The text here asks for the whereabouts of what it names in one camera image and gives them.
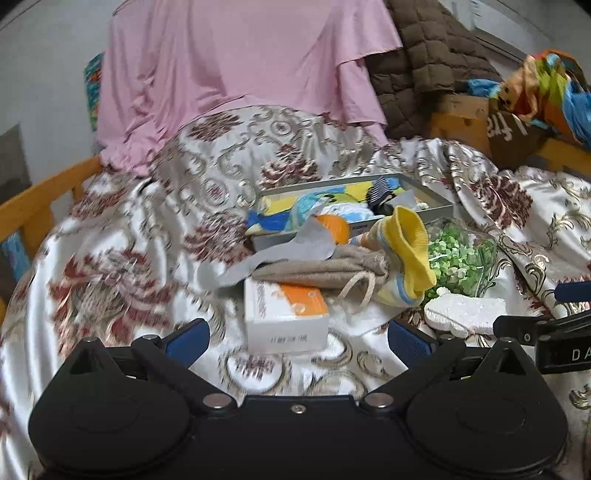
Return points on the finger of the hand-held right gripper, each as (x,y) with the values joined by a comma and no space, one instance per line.
(575,291)
(517,326)

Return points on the white and orange box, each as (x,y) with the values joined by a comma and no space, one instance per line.
(281,327)

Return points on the grey tray with colourful picture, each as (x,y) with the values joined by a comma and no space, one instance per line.
(270,242)

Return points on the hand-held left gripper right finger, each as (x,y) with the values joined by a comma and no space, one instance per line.
(408,341)

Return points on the blue denim clothes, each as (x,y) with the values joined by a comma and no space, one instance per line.
(579,115)

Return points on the white air conditioner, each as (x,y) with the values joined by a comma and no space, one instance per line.
(498,44)

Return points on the white printed cloth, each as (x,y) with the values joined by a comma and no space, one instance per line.
(355,212)

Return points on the patterned satin blanket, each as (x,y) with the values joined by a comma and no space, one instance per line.
(115,258)

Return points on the brown bag with white print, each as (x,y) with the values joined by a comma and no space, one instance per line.
(512,143)

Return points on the cardboard box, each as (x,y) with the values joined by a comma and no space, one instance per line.
(461,106)
(457,129)

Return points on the grey face mask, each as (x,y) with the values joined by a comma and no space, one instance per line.
(300,247)

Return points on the colourful wall poster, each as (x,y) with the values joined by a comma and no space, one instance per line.
(92,87)

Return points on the clear bag of green pieces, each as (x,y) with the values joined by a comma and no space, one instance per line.
(457,258)

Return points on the white foam piece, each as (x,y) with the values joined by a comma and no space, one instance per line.
(466,314)

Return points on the brown quilted jacket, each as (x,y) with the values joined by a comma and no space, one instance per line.
(415,60)

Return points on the pink cloth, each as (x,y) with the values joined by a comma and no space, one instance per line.
(231,55)

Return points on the blue printed item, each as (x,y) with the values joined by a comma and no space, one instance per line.
(14,251)

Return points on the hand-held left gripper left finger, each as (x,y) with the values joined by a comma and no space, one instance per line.
(189,339)

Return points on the wooden bed rail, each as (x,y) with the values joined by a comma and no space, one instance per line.
(46,194)

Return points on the colourful printed cloth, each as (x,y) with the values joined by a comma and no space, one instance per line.
(540,92)

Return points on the yellow sock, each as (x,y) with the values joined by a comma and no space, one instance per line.
(411,249)

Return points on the navy striped sock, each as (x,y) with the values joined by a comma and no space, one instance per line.
(381,194)

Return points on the orange cloth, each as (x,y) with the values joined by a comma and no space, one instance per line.
(339,228)

